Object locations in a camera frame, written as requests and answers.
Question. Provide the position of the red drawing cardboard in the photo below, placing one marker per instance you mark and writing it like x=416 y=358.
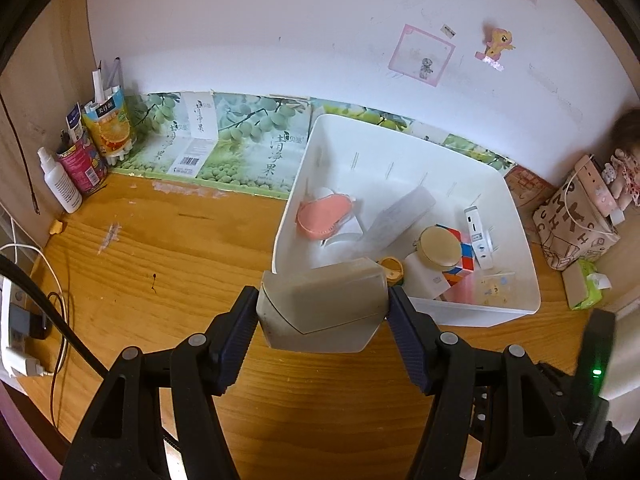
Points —
x=528 y=192

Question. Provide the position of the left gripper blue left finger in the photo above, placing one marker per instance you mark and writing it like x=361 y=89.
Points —
x=233 y=332

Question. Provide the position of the green tissue pack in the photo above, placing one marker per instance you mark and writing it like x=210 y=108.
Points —
x=584 y=284

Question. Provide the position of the pink framed wall sticker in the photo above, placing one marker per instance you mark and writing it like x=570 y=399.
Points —
x=421 y=56

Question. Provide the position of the white spray bottle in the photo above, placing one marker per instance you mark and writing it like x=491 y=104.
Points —
x=59 y=182

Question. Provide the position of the green fruit print cardboard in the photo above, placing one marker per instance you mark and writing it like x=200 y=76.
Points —
x=251 y=144

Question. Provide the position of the round gold compact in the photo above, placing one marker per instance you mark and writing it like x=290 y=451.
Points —
x=430 y=244

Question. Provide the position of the clear sticker-decorated plastic box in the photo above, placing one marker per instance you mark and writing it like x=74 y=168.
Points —
x=495 y=290

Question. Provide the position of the white charger block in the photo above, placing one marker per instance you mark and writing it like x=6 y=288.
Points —
x=420 y=281

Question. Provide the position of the white power strip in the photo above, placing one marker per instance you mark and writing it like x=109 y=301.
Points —
x=18 y=325

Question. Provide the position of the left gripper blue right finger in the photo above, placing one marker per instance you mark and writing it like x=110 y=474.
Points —
x=416 y=336

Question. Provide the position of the orange juice carton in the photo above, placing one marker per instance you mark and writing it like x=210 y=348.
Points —
x=110 y=127

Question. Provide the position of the pony wall sticker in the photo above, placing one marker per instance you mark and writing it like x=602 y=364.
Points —
x=499 y=40

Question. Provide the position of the multicolour puzzle cube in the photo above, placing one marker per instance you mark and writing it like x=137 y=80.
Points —
x=457 y=259

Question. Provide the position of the white children's digital camera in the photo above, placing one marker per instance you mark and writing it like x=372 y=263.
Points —
x=480 y=239

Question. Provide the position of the pink can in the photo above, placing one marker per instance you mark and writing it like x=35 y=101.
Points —
x=82 y=162

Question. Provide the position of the doll in floral dress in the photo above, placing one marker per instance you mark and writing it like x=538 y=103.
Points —
x=621 y=172

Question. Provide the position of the beige card box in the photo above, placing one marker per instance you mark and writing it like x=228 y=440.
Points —
x=331 y=309

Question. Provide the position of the white plastic storage bin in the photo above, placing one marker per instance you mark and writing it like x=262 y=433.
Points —
x=399 y=186

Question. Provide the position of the pink pencil case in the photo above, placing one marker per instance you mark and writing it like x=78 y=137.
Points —
x=597 y=190

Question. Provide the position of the beige letter-print tote bag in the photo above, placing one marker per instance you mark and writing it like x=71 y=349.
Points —
x=570 y=227

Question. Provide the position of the pink pear-shaped case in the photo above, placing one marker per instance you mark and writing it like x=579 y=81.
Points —
x=320 y=218

